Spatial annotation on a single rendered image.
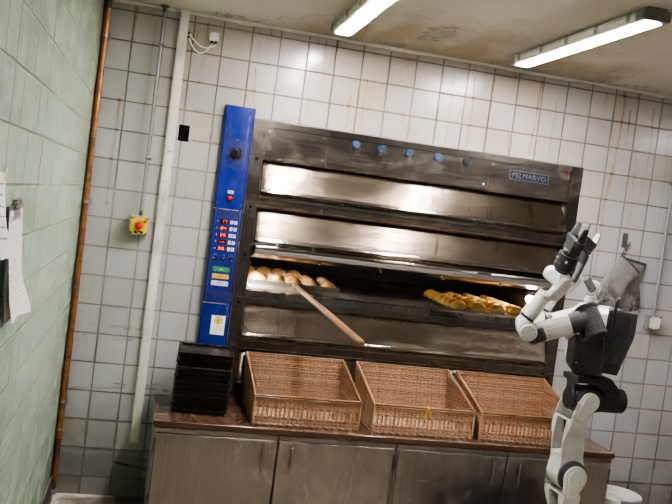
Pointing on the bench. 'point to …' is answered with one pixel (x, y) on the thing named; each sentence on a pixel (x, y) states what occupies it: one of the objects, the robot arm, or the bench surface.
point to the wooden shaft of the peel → (331, 317)
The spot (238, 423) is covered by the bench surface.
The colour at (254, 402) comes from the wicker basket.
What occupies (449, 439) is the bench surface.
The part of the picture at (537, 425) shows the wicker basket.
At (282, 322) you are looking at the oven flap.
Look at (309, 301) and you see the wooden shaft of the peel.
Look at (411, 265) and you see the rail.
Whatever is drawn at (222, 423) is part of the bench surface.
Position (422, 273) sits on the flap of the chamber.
